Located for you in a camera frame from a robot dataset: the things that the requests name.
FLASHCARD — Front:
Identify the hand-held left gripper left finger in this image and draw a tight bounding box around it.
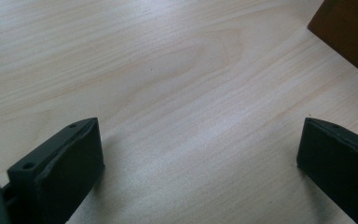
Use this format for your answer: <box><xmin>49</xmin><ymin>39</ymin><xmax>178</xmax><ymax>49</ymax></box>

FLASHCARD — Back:
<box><xmin>1</xmin><ymin>117</ymin><xmax>106</xmax><ymax>224</ymax></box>

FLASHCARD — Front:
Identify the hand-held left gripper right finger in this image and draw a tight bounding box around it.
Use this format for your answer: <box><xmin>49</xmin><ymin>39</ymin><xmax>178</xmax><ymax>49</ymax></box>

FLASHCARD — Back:
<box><xmin>296</xmin><ymin>117</ymin><xmax>358</xmax><ymax>224</ymax></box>

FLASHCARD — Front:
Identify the dark brown box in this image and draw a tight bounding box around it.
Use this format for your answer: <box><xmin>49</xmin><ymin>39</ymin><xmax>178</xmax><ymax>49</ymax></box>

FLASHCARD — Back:
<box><xmin>307</xmin><ymin>0</ymin><xmax>358</xmax><ymax>84</ymax></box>

